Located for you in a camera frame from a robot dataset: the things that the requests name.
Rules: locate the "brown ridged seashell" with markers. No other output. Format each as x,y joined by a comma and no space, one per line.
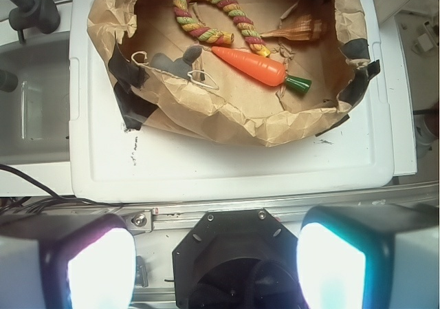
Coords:
304,28

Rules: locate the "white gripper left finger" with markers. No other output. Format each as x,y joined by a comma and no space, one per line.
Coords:
66,261

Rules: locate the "white plastic bin lid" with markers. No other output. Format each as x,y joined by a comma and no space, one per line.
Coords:
112,164

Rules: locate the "gray plush animal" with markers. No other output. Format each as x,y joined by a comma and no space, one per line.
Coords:
179,67

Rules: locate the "orange plastic carrot toy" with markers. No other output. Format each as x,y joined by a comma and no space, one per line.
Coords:
264,70

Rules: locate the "brown paper bag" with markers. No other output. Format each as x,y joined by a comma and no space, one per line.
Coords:
220,103

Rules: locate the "multicolour twisted rope toy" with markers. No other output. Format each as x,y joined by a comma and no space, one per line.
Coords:
216,22

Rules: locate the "gray faucet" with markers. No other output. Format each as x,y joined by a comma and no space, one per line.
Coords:
40,14

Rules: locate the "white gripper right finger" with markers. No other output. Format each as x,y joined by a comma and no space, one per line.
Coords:
384,256

